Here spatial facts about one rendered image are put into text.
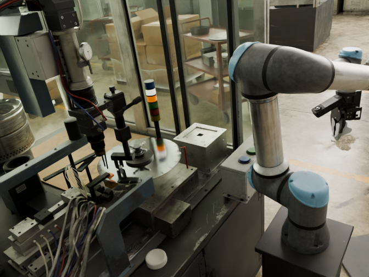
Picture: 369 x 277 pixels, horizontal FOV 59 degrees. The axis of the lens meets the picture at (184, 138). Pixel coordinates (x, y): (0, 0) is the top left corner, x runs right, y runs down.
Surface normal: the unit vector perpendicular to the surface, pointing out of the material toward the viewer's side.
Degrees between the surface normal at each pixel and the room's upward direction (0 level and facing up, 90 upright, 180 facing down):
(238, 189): 90
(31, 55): 90
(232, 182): 90
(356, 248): 0
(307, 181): 7
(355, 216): 0
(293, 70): 68
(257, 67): 74
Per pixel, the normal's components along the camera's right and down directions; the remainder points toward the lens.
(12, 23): -0.56, -0.07
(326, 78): 0.45, 0.37
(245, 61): -0.77, -0.05
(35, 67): -0.58, 0.45
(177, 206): -0.12, -0.87
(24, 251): 0.80, 0.19
